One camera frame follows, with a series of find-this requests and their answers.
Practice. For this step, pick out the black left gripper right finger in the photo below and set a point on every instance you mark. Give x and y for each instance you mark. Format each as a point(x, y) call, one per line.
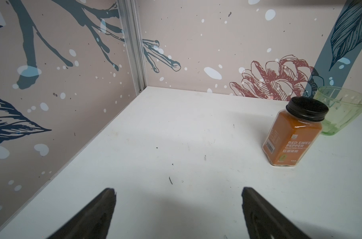
point(264, 221)

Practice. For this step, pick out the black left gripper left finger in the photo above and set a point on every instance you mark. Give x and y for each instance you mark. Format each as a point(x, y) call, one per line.
point(91, 222)

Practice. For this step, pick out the orange spice jar black lid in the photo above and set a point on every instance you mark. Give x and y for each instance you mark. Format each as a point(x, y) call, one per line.
point(294, 130)

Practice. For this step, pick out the green glass cup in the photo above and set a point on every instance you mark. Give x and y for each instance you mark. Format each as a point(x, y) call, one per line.
point(344, 106)

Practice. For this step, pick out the aluminium frame post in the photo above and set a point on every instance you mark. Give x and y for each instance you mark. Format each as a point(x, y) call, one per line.
point(129, 16)

